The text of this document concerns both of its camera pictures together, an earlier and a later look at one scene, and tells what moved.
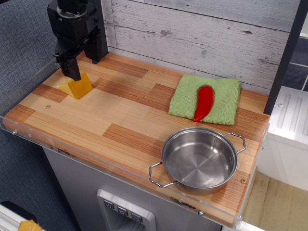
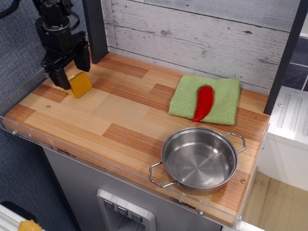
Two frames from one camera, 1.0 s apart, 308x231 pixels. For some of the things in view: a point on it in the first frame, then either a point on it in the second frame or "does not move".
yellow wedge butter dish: x=77 y=88 does not move
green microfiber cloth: x=224 y=109 does not move
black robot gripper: x=72 y=33 → x=60 y=46
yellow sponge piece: x=29 y=225 does not move
